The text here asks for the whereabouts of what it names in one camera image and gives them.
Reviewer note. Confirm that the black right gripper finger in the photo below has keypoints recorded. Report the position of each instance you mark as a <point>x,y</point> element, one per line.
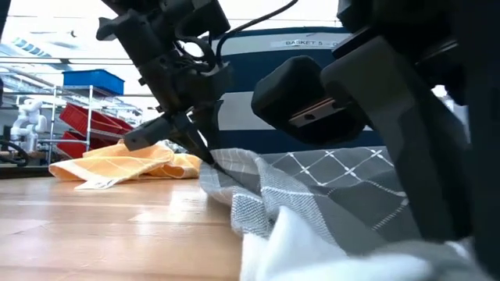
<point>422,156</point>
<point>488,175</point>

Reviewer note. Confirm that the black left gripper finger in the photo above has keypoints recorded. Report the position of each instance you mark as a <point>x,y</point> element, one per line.
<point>152,132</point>
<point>203,132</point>

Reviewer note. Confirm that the orange checked kitchen towel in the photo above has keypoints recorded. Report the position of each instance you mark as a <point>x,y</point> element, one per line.
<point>117,164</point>

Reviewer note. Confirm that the navy white striped fabric basket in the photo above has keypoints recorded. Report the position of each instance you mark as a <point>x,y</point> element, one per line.
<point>242,78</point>

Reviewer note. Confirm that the grey checked kitchen towel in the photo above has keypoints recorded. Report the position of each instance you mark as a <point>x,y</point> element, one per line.
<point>332,195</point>

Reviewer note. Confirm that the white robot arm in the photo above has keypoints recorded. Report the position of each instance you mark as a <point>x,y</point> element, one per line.
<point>28,123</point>

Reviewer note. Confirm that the red bins on rack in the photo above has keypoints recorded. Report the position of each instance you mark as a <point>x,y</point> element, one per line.
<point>90,113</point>

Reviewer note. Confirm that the blue plastic bin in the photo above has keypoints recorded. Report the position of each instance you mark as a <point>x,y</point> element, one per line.
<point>93,81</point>

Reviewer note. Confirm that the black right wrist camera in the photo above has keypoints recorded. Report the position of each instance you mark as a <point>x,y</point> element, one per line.
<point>293,89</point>

